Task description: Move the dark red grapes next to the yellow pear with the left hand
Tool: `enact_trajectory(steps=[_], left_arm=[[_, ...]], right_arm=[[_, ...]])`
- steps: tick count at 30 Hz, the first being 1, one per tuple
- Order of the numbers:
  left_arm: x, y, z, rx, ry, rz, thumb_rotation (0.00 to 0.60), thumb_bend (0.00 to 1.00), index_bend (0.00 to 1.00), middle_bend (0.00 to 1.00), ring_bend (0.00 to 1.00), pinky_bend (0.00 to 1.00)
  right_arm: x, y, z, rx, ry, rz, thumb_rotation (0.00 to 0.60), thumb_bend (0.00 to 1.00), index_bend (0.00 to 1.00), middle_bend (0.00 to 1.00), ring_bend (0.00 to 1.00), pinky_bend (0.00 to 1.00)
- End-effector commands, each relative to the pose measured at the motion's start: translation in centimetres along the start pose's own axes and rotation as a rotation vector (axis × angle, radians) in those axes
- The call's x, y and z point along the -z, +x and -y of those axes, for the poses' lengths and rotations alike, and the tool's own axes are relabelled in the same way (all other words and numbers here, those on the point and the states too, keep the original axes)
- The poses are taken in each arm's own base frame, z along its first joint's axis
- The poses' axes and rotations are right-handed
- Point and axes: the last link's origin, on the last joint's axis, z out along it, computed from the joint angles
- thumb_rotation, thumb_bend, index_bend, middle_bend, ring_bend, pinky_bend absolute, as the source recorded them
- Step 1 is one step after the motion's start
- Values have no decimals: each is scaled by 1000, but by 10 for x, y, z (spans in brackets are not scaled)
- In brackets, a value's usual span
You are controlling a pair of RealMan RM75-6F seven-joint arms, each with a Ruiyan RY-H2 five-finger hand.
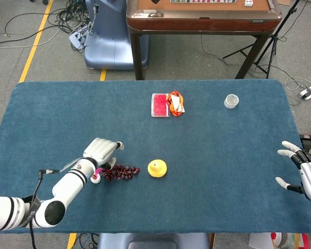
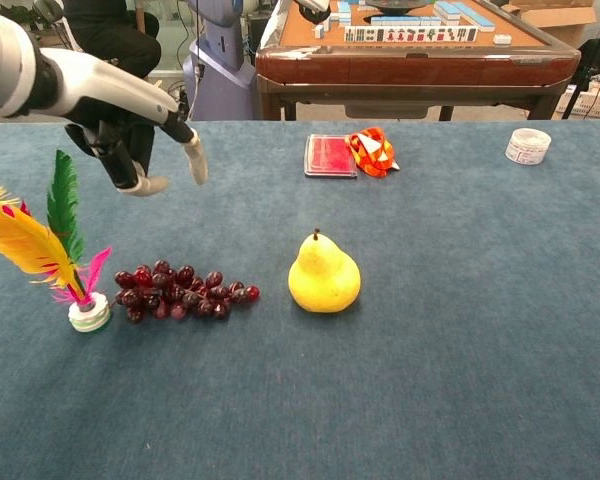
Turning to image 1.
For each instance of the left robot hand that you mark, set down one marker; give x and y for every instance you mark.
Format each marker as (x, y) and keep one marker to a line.
(101, 151)

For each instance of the red grape bunch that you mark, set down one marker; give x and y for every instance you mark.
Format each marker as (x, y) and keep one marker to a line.
(121, 172)

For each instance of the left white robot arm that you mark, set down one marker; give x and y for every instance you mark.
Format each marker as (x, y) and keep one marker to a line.
(70, 181)

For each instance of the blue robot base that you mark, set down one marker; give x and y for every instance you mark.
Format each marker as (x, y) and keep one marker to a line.
(106, 46)

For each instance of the colourful feather shuttlecock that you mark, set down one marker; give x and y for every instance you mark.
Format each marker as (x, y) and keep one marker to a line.
(96, 179)

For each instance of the yellow pear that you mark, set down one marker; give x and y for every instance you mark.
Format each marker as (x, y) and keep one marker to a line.
(157, 169)

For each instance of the red and white bag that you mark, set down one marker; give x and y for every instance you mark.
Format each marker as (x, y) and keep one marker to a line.
(290, 241)

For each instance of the orange patterned ribbon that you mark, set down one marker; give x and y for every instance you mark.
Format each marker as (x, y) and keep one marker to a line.
(176, 103)

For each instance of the white power strip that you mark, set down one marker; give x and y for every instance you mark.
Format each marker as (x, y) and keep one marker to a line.
(309, 92)

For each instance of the grey robot torso base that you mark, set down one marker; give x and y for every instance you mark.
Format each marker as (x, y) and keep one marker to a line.
(153, 241)

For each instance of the small white round container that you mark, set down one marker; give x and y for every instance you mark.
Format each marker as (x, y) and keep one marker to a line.
(231, 101)

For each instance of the grey power strip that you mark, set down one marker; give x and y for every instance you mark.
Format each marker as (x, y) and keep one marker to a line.
(76, 37)

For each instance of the black tripod stand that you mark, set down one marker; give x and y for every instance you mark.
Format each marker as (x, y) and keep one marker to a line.
(274, 37)

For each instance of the brown mahjong table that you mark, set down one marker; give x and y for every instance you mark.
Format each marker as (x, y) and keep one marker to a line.
(197, 24)

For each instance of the face-up mahjong tile row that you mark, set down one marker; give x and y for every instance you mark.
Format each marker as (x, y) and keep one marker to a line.
(202, 1)

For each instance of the single white mahjong tile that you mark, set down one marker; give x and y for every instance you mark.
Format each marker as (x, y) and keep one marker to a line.
(248, 3)

